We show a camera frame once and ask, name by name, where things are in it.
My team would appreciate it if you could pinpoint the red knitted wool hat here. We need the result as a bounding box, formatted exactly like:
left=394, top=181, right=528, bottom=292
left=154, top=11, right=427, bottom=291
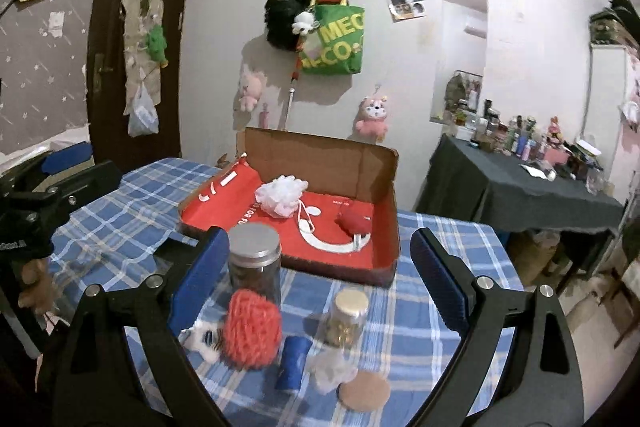
left=220, top=289, right=284, bottom=369

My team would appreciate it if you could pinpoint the pink plush dog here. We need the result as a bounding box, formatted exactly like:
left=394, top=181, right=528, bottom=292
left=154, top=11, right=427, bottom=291
left=353, top=94, right=390, bottom=144

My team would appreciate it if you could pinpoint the blue cloth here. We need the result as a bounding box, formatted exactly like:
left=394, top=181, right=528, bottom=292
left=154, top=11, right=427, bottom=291
left=276, top=335, right=314, bottom=391

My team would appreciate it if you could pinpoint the table with dark cloth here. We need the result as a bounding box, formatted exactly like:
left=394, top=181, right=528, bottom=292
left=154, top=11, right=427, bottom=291
left=414, top=133, right=627, bottom=305

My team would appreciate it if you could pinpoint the red and white pole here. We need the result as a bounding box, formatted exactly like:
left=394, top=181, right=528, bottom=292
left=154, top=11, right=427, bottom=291
left=281, top=32, right=307, bottom=131

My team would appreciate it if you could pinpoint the white wardrobe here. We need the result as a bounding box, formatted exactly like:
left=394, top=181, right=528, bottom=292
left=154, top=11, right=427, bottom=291
left=581, top=42, right=640, bottom=188

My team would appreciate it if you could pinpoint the round cork coaster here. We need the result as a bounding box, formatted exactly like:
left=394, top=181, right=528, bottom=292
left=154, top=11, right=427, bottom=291
left=337, top=369, right=392, bottom=411

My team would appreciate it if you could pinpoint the dark red plush pouch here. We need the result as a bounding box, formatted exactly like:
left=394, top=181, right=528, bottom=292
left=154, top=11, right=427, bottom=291
left=335, top=201, right=374, bottom=239

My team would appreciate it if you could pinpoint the dark wooden door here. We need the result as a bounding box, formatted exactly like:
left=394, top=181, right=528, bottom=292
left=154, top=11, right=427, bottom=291
left=85, top=0, right=202, bottom=158

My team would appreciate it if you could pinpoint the white plush toy checked bow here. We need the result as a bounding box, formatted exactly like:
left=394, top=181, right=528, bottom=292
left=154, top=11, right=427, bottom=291
left=179, top=319, right=227, bottom=364

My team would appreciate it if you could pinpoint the metal door handle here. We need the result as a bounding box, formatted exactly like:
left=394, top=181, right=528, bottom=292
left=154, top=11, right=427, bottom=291
left=92, top=53, right=106, bottom=96

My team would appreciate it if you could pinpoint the person's left hand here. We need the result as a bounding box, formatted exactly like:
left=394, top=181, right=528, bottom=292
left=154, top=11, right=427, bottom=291
left=19, top=256, right=57, bottom=314

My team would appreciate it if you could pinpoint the white mesh bath pouf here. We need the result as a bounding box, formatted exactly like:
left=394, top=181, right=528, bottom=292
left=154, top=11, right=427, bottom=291
left=255, top=174, right=322, bottom=234

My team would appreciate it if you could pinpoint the small glass jar gold lid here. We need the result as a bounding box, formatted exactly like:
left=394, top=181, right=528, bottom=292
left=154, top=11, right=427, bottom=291
left=322, top=289, right=370, bottom=348

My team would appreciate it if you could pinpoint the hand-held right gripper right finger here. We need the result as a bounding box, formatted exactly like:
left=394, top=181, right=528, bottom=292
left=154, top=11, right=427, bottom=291
left=410, top=227, right=586, bottom=427

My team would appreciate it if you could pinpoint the torn cardboard sheet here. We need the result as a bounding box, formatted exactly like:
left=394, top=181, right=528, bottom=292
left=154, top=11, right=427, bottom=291
left=119, top=0, right=167, bottom=120

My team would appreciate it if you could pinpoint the green tote bag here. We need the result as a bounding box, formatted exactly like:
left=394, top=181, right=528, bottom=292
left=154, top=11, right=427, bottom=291
left=297, top=4, right=366, bottom=76

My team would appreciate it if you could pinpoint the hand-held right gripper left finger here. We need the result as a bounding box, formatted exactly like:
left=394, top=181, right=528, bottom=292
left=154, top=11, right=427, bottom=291
left=37, top=227, right=231, bottom=427

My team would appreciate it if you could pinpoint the clear plastic bag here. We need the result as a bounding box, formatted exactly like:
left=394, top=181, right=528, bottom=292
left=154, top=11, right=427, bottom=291
left=127, top=82, right=160, bottom=138

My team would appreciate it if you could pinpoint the red paper bag white print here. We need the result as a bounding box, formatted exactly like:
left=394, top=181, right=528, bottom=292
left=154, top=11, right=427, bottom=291
left=181, top=162, right=398, bottom=272

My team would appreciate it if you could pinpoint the niche shelf clutter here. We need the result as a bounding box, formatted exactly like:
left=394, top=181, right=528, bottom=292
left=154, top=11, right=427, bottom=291
left=441, top=71, right=484, bottom=124

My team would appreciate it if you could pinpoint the green frog plush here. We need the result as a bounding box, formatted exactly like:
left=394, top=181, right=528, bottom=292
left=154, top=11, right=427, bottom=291
left=145, top=24, right=169, bottom=68

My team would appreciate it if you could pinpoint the black plush cat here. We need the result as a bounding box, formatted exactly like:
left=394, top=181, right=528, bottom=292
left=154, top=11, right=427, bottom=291
left=263, top=0, right=314, bottom=53

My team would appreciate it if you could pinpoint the group of cosmetic bottles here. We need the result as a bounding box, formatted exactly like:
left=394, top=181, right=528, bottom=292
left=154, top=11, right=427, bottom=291
left=450, top=99, right=617, bottom=196

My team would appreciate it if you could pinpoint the pink plush bunny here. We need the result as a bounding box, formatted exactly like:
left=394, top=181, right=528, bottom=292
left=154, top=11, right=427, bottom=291
left=237, top=64, right=266, bottom=113

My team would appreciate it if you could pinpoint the large glass jar metal lid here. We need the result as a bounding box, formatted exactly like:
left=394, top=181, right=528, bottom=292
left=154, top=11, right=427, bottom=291
left=227, top=223, right=282, bottom=305

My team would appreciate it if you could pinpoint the small white plush puppy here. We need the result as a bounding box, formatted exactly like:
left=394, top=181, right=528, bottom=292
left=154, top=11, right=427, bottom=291
left=292, top=9, right=319, bottom=36

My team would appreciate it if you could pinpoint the brown cardboard box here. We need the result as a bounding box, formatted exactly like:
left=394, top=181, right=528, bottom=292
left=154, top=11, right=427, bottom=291
left=179, top=127, right=401, bottom=288

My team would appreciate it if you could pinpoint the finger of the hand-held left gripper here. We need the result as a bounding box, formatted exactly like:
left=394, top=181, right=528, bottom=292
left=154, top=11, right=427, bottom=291
left=41, top=141, right=97, bottom=180
left=47, top=159, right=122, bottom=214

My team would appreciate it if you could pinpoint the white fluffy scrunchie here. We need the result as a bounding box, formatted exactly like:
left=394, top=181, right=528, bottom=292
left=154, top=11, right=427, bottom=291
left=307, top=351, right=358, bottom=394

